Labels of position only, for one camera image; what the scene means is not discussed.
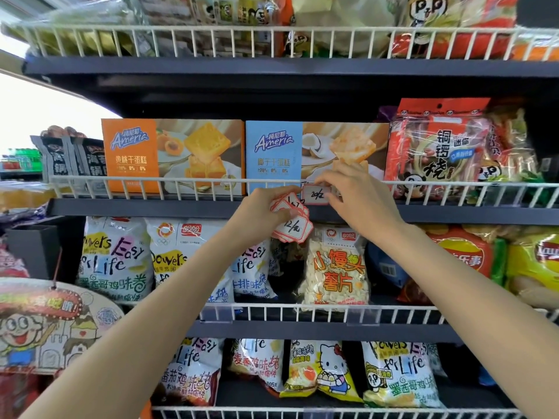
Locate red clear cake pack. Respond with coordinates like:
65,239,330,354
384,98,492,201

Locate white plastic bag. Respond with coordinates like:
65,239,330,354
290,0,399,56

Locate pile of orange yellow packets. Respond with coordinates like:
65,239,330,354
0,182,60,212

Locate stack of red-bordered price tags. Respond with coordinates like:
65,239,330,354
270,192,314,245

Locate row of green bottles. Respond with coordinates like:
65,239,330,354
0,148,43,172

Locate person's right hand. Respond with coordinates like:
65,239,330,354
314,162,406,247

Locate dark grey metal shelf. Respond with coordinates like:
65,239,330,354
22,21,559,419

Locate person's left forearm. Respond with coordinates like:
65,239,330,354
19,226,263,419

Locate orange snack pack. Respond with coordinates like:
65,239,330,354
511,37,559,62

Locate person's right forearm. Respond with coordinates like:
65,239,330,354
371,224,559,419

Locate light blue cake box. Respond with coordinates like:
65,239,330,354
245,120,390,198

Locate red yellow-logo chip bag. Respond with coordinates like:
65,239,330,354
397,226,495,307

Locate yellow red-logo chip bag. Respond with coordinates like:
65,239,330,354
505,233,559,311

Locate yellow cat-print snack bag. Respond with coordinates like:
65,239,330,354
279,340,364,404

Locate row of colourful snack packets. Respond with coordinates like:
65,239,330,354
0,239,44,419

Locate clear snack bag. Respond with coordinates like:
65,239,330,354
268,237,307,282

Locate clear rice cracker pack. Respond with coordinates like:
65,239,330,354
478,104,542,201

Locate plain green chip bag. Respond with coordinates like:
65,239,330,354
491,237,511,287

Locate white wire shelf fence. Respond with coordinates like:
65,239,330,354
2,24,559,59
50,176,559,209
153,407,525,419
118,303,559,326

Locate person's left hand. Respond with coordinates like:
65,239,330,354
225,185,303,249

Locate clear orange-print chip bag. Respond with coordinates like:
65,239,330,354
299,225,371,314

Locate single red-bordered white label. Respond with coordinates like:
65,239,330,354
301,183,334,207

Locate white printed snack bag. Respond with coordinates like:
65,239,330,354
231,239,279,300
153,338,225,407
361,341,446,410
76,216,154,303
146,218,235,304
227,339,286,393
426,342,450,379

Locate clear yellow-green snack packs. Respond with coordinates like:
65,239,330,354
4,0,137,57

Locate cartoon cutout sign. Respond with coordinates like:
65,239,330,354
0,278,126,376

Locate orange cake box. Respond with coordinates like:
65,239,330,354
101,119,246,198

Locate black white snack packet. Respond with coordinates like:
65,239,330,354
72,138,109,193
30,134,76,184

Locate red panda snack pack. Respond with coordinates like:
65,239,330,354
391,0,521,59

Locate dark blue snack bag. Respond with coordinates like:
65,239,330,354
366,242,410,289

